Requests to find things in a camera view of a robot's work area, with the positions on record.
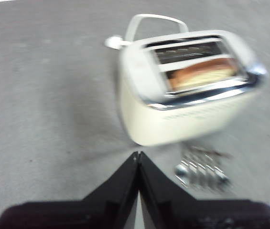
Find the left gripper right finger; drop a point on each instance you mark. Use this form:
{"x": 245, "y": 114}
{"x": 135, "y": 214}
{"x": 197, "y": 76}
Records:
{"x": 192, "y": 212}

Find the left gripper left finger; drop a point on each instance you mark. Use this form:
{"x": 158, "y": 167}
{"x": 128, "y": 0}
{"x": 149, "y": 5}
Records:
{"x": 89, "y": 212}

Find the slice of bread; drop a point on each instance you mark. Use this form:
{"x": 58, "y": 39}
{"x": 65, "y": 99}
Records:
{"x": 201, "y": 74}

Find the shiny steel toast rack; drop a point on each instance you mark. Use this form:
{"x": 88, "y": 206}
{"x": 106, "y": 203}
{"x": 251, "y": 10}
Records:
{"x": 201, "y": 171}

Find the cream toaster with chrome top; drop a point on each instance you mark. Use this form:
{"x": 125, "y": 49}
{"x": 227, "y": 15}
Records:
{"x": 173, "y": 124}

